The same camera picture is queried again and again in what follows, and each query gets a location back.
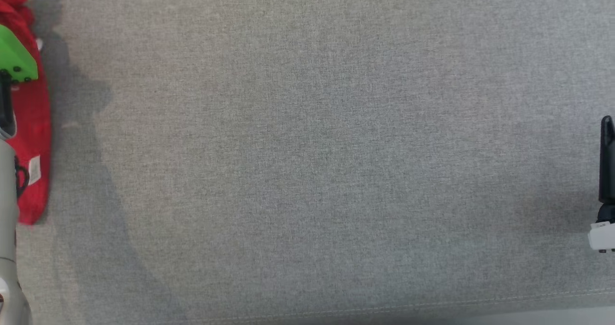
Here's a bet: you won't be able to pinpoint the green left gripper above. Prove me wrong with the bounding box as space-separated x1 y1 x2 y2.
0 25 39 83

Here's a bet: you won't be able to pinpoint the red white-sleeved jersey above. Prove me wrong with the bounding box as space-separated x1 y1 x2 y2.
0 0 52 226

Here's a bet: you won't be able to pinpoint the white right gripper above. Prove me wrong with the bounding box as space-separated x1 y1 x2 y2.
589 116 615 252

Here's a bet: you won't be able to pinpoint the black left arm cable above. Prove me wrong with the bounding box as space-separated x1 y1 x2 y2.
14 156 30 200

